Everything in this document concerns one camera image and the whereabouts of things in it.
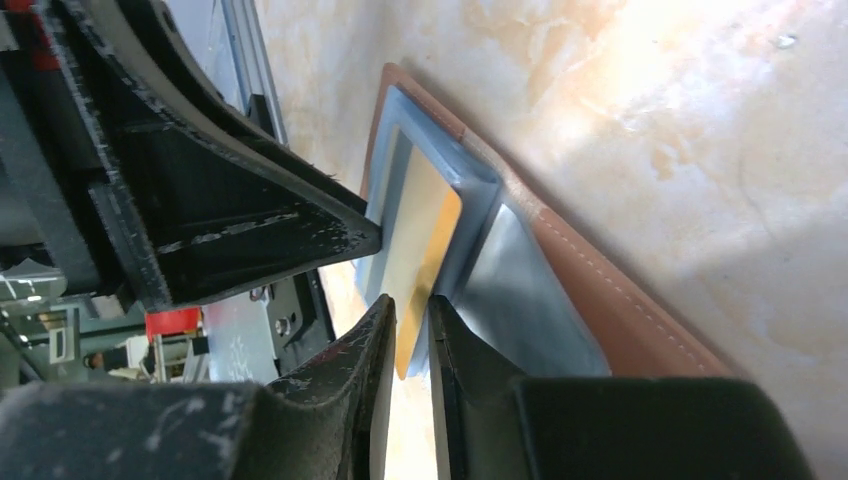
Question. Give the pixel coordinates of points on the pink leather card holder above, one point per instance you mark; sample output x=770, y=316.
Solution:
x=638, y=336

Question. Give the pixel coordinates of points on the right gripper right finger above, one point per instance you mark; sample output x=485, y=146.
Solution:
x=494, y=421

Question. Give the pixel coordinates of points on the aluminium frame rail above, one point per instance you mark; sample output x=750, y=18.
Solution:
x=255, y=80

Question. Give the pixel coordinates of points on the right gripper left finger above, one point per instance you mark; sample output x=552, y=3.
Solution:
x=326, y=419

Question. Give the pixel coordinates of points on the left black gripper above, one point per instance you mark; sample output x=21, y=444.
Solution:
x=134, y=174

